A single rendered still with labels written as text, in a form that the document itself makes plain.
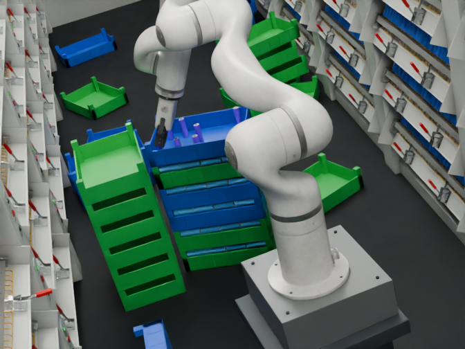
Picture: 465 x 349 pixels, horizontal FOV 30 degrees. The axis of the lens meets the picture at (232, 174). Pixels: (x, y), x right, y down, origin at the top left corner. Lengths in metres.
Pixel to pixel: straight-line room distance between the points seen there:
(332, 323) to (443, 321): 0.54
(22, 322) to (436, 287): 1.19
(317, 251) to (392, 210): 0.98
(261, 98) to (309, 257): 0.37
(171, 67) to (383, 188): 0.93
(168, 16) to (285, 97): 0.36
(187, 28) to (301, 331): 0.73
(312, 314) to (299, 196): 0.27
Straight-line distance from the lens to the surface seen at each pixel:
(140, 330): 2.34
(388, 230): 2.79
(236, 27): 1.99
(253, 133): 1.77
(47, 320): 2.22
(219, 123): 2.75
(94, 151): 2.81
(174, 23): 2.02
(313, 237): 1.91
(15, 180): 2.51
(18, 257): 2.11
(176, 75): 2.48
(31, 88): 3.43
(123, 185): 2.53
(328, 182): 3.09
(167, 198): 2.68
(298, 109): 1.81
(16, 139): 2.74
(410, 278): 2.59
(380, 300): 1.99
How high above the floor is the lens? 1.60
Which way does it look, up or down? 29 degrees down
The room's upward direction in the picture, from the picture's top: 16 degrees counter-clockwise
